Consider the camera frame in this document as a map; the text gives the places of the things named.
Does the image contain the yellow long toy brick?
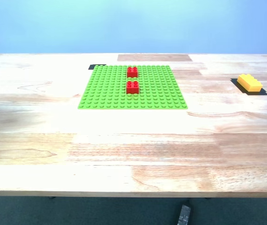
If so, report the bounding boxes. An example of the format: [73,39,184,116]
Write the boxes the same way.
[237,74,263,92]

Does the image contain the green studded baseplate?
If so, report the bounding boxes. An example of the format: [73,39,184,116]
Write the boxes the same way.
[77,65,188,110]

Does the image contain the red square toy brick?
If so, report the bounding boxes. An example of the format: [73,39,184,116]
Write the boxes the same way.
[126,81,140,95]
[126,67,139,78]

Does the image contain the black tape rectangle outline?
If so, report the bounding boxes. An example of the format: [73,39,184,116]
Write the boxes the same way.
[230,78,267,96]

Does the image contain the black tape corner marker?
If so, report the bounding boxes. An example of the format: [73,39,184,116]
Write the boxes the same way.
[88,63,107,70]

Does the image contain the grey metal table leg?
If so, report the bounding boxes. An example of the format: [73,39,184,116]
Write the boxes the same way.
[177,204,192,225]

